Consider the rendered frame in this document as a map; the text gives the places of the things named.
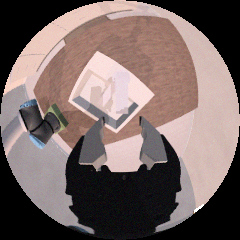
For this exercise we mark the grey mixer tap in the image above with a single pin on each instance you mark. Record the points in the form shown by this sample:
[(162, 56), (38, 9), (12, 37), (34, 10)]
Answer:
[(119, 86)]

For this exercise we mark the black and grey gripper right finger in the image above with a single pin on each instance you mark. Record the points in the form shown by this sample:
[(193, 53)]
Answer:
[(158, 154)]

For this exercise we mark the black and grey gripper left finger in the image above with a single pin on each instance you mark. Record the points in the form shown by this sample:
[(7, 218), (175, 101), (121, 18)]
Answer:
[(87, 156)]

